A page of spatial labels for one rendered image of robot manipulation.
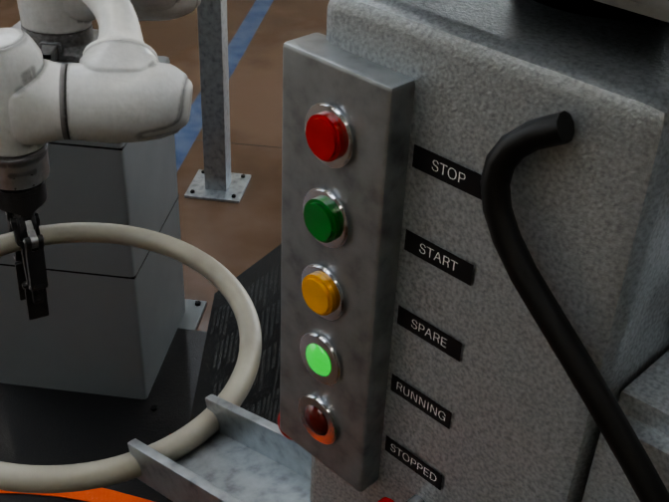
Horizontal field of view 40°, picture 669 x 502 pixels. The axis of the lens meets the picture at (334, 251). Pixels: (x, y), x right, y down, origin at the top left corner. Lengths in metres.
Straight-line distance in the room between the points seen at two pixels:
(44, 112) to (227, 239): 1.89
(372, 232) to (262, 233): 2.63
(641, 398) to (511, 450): 0.08
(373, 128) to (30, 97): 0.83
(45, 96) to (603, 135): 0.94
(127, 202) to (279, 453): 1.17
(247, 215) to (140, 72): 1.99
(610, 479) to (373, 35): 0.26
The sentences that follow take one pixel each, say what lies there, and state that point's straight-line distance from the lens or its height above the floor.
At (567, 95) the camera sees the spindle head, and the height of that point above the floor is 1.51.
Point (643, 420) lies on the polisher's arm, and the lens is 0.49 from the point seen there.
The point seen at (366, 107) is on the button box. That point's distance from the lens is 0.47.
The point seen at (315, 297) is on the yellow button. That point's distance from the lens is 0.54.
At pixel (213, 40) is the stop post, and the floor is 0.57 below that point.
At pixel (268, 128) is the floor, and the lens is 3.81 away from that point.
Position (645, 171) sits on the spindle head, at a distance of 0.41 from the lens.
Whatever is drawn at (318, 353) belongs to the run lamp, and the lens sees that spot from 0.57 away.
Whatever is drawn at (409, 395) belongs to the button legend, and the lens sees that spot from 0.56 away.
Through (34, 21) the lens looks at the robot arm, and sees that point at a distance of 2.15.
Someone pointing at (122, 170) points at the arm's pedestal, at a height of 0.69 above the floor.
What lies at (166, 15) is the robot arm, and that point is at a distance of 2.13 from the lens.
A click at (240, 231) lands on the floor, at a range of 3.13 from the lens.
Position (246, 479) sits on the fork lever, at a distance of 1.05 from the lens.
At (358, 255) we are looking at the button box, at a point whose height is 1.39.
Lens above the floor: 1.67
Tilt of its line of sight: 33 degrees down
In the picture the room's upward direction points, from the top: 3 degrees clockwise
